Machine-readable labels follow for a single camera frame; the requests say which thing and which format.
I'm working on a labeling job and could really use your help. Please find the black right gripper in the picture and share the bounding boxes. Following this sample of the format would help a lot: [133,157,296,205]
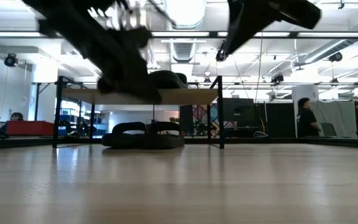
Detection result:
[225,0,291,55]

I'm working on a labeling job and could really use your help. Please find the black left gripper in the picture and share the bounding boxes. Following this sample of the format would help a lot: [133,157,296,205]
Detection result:
[82,29,163,102]

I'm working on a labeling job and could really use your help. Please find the wooden shelf black metal legs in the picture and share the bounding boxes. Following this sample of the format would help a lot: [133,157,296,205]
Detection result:
[52,75,226,149]

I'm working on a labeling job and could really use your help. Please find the ceiling air vent grille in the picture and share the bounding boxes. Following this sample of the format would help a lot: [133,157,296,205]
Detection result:
[172,42,195,63]

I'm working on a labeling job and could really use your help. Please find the long ceiling light bar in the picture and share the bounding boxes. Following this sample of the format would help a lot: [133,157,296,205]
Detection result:
[0,30,358,40]

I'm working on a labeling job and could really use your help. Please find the black room partition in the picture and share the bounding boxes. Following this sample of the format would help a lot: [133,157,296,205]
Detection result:
[222,98,297,138]

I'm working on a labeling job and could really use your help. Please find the red sofa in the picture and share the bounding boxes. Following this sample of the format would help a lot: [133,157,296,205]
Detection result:
[4,120,55,137]

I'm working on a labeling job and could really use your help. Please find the grey curtain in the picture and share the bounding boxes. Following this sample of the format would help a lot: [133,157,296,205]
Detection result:
[317,100,358,138]

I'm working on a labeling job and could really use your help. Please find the grey office chair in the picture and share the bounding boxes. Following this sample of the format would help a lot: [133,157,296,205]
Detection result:
[320,122,338,138]

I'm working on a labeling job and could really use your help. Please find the round ceiling air duct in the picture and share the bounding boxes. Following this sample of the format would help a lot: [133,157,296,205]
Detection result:
[163,0,208,30]

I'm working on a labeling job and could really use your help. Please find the colourful wall poster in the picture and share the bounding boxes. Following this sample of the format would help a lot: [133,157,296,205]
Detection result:
[192,104,239,129]

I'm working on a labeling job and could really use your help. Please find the black aluminium table frame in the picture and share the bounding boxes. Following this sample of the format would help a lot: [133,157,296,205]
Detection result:
[0,136,358,151]

